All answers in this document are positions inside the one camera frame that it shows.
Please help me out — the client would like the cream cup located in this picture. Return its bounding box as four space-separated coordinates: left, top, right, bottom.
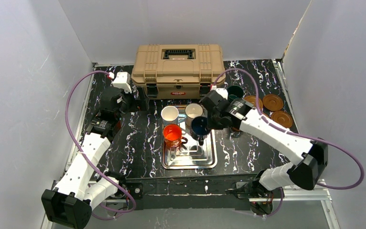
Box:
185 103 203 128

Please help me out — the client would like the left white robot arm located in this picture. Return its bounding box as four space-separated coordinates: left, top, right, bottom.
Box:
41 83 148 229

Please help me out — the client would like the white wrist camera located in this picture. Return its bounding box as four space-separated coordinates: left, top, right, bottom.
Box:
112 72 132 94
211 85 228 100

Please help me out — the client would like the orange cup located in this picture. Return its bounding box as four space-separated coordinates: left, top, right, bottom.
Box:
163 124 188 149

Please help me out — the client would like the teal cup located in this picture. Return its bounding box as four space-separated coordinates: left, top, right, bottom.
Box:
227 85 244 102

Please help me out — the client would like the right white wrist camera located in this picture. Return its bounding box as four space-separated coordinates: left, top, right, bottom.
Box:
211 85 228 100

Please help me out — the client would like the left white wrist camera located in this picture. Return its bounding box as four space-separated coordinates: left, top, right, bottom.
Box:
112 72 132 94

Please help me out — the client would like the tan plastic toolbox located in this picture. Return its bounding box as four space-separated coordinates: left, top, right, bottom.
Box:
131 44 225 99

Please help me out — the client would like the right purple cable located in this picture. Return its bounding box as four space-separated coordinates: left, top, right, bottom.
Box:
211 68 366 219

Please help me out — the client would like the white cup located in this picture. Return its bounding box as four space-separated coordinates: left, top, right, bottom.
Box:
161 106 179 126

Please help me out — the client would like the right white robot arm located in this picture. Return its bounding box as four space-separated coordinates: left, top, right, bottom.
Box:
200 90 328 191

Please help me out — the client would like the stainless steel tray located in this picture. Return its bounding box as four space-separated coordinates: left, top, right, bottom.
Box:
161 105 217 169

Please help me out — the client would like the brown wooden coaster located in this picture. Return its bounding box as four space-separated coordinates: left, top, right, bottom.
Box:
262 94 284 112
244 95 263 111
270 111 294 128

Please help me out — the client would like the navy blue cup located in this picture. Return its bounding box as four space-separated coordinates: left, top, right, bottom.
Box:
190 116 211 146

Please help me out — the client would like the aluminium frame rail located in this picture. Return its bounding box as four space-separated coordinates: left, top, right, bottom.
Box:
45 178 340 229

